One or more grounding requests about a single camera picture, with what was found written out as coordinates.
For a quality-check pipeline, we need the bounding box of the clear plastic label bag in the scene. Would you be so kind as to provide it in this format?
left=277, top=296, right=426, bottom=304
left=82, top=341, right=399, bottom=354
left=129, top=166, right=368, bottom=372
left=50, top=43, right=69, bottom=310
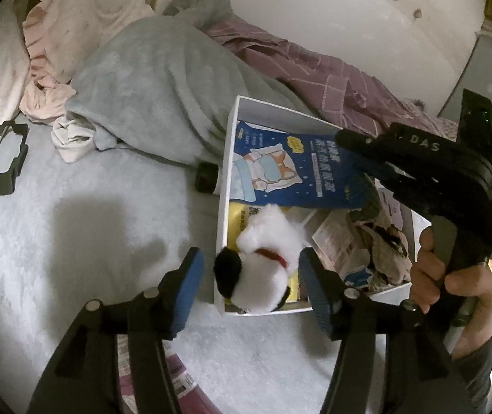
left=310, top=209, right=370, bottom=278

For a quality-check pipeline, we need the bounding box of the white plush dog toy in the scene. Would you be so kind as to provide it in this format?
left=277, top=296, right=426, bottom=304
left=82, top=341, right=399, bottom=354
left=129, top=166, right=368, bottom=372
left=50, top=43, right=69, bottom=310
left=212, top=203, right=311, bottom=316

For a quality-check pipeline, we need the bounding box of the yellow sponge pack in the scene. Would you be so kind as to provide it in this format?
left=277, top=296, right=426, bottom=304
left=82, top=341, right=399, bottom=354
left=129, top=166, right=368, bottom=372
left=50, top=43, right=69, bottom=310
left=227, top=201, right=303, bottom=305

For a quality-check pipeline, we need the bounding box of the white cardboard box tray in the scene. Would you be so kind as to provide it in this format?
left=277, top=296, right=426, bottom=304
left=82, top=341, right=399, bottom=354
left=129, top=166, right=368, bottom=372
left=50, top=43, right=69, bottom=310
left=214, top=96, right=410, bottom=316

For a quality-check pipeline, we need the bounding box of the dark sleeve forearm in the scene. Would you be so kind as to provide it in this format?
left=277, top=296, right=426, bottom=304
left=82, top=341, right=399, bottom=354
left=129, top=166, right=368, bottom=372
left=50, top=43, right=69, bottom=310
left=453, top=336, right=492, bottom=413

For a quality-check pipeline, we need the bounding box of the person's right hand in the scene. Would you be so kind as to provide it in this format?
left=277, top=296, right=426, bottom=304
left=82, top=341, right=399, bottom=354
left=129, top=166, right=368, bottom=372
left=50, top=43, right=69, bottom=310
left=410, top=227, right=492, bottom=360

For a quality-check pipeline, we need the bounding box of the maroon bottle with white cap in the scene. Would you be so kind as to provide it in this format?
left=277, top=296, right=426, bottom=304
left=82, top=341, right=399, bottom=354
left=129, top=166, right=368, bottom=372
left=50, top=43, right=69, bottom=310
left=117, top=335, right=222, bottom=414

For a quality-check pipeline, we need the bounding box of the purple striped blanket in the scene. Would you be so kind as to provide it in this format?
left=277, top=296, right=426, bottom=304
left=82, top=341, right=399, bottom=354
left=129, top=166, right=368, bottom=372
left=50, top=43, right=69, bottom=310
left=207, top=19, right=458, bottom=140

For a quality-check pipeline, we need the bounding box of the blue eye mask packet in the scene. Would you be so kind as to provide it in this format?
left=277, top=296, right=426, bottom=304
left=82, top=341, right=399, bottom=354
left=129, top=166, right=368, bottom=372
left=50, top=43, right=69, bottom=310
left=229, top=121, right=374, bottom=208

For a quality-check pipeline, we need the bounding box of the grey fleece blanket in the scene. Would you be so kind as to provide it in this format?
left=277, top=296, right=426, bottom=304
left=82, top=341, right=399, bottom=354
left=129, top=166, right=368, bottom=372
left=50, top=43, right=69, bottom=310
left=66, top=0, right=313, bottom=166

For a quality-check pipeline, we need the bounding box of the pink ruffled pillow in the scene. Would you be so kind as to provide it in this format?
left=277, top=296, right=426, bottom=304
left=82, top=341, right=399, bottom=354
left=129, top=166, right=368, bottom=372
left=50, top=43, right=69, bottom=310
left=20, top=0, right=153, bottom=124

